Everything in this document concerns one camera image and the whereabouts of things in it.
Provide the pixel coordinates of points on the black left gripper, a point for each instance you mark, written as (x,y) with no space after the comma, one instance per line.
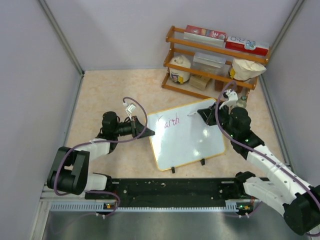
(137,128)

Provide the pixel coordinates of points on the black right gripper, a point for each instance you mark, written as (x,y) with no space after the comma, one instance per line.
(209,115)

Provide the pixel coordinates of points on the yellow framed whiteboard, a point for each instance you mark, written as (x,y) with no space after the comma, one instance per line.
(180,139)

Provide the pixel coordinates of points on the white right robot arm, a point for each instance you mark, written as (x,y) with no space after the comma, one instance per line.
(297,201)

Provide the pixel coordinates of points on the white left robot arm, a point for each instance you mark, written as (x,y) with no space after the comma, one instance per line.
(69,173)

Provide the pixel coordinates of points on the brown block right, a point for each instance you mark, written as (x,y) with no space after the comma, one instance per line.
(219,85)

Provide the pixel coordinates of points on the clear glass bottle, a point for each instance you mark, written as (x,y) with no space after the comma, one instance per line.
(242,102)

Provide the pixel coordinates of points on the orange wooden shelf rack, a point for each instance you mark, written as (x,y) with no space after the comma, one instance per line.
(179,46)

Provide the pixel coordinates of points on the clear plastic box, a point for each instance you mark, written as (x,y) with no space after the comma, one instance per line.
(209,63)

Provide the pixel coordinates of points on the red white wrap box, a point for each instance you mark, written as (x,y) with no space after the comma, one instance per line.
(247,46)

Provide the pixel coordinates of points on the red foil wrap box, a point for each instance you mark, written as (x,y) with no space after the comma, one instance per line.
(205,36)

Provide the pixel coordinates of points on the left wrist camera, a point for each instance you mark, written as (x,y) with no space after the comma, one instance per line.
(129,108)

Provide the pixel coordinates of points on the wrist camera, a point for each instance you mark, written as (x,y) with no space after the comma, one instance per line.
(230,99)
(129,108)

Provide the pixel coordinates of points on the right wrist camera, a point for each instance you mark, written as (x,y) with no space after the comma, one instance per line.
(230,99)

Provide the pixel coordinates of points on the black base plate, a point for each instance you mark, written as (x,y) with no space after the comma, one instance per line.
(175,192)

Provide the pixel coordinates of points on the grey cable duct rail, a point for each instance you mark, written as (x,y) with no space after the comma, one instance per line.
(101,207)

